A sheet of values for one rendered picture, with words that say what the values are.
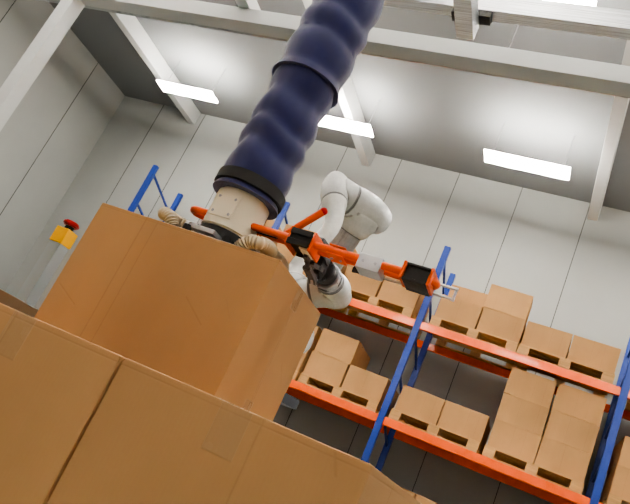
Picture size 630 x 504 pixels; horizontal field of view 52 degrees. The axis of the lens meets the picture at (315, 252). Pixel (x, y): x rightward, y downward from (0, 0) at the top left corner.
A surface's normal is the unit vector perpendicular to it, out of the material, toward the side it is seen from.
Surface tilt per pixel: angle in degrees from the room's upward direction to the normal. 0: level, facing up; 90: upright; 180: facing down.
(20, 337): 90
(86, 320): 90
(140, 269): 90
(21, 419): 90
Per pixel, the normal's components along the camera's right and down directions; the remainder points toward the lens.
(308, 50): -0.16, -0.20
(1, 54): 0.88, 0.27
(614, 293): -0.26, -0.42
